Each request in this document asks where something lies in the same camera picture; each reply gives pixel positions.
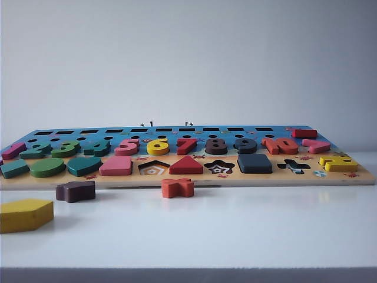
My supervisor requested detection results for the dark blue square block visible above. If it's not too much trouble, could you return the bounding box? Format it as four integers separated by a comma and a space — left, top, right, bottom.
237, 153, 273, 175

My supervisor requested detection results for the red wooden number seven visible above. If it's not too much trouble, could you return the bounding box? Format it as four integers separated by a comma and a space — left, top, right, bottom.
176, 137, 203, 155

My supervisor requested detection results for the red wooden triangle block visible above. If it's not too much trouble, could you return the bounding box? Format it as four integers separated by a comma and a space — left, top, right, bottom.
168, 154, 204, 175

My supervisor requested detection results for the brown wooden number eight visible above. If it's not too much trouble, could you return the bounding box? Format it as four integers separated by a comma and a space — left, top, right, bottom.
204, 137, 229, 156

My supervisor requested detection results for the yellow wooden number six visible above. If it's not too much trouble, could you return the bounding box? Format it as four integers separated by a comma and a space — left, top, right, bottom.
147, 137, 170, 156

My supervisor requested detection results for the wooden number shape puzzle board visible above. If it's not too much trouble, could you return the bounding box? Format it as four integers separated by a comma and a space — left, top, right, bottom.
0, 126, 377, 190

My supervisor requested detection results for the orange wooden cross block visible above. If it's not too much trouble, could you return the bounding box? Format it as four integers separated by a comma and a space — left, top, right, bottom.
161, 177, 196, 199

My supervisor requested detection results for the dark blue wooden number nine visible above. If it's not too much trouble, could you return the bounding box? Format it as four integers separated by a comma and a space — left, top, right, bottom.
233, 137, 257, 155

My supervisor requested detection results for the pink wooden number five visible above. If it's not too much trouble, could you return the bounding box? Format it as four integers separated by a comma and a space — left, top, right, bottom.
114, 137, 140, 156

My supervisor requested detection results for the pink wooden trapezoid block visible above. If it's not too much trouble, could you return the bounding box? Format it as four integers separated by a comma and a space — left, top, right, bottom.
98, 155, 133, 176

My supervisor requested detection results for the orange wooden number ten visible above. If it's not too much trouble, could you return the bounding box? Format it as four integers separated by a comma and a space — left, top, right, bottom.
262, 137, 299, 155

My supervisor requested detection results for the teal wooden number four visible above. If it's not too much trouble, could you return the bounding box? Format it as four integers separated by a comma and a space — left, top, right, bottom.
82, 139, 111, 157

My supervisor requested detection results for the teal semicircle block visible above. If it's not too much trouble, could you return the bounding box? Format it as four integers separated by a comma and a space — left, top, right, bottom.
66, 156, 102, 177

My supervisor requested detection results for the red wooden minus block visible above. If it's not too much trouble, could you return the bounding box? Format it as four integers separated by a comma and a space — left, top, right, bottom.
292, 128, 319, 139

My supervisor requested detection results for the purple wooden star block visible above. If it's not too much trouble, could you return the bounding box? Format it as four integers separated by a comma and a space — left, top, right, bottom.
55, 180, 97, 203

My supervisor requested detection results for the green wooden number three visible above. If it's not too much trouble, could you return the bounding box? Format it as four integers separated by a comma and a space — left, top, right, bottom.
50, 139, 81, 158

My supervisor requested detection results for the pink wooden symbol piece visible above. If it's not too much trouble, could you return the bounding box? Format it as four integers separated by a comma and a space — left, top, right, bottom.
301, 138, 330, 154

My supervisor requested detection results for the green wooden oval block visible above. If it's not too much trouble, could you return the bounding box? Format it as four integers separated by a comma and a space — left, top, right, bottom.
30, 157, 67, 179

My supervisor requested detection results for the yellow wooden symbol piece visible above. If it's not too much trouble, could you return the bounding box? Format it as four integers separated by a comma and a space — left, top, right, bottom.
319, 154, 359, 172

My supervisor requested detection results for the teal wooden number two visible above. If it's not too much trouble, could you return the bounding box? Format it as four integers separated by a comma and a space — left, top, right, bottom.
19, 141, 52, 160

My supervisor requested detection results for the teal wooden rectangle block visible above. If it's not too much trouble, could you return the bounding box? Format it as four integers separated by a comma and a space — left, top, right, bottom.
0, 159, 31, 179

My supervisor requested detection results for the magenta wooden number one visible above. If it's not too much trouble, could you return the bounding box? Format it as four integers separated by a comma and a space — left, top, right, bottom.
1, 142, 27, 159

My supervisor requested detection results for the yellow wooden pentagon block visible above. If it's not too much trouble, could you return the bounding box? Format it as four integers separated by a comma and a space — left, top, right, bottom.
0, 199, 55, 235

